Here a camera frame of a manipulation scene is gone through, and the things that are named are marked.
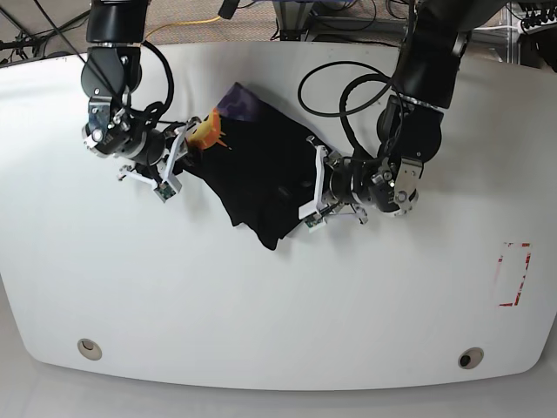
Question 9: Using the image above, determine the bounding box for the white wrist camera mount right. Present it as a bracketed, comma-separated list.
[116, 115, 204, 205]

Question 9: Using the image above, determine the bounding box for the table cable grommet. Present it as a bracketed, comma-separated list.
[458, 347, 484, 370]
[77, 339, 103, 361]

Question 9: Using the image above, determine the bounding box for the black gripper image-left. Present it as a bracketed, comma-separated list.
[82, 96, 191, 179]

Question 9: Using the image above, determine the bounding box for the grey metal table leg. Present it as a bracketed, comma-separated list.
[272, 1, 314, 41]

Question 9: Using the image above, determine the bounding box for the black tripod stand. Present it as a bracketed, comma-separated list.
[1, 6, 91, 66]

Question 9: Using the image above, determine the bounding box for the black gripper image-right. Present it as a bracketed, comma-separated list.
[325, 156, 423, 217]

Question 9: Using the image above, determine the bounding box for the black printed T-shirt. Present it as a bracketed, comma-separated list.
[174, 83, 323, 251]

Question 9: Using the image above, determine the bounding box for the white power strip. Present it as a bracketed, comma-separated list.
[520, 7, 556, 34]

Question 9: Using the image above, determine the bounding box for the black cable of right-side arm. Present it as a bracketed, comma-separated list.
[32, 0, 176, 127]

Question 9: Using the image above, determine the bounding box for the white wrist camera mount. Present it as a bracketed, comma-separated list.
[299, 135, 371, 231]
[116, 115, 204, 205]

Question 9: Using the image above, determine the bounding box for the right table cable grommet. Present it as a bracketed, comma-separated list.
[458, 347, 484, 370]

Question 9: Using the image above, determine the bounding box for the left table cable grommet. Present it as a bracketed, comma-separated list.
[77, 339, 103, 361]

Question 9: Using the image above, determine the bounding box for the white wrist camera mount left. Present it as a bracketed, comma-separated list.
[299, 135, 371, 231]

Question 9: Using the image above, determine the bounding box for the yellow cable on floor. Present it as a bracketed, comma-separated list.
[138, 15, 218, 47]

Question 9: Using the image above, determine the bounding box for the red tape rectangle marking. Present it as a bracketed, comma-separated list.
[494, 242, 532, 307]

